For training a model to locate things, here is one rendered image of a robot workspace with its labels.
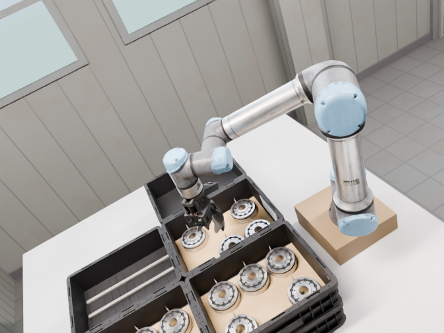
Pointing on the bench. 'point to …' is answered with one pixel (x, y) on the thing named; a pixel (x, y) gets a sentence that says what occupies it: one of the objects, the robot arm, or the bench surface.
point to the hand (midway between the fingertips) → (215, 226)
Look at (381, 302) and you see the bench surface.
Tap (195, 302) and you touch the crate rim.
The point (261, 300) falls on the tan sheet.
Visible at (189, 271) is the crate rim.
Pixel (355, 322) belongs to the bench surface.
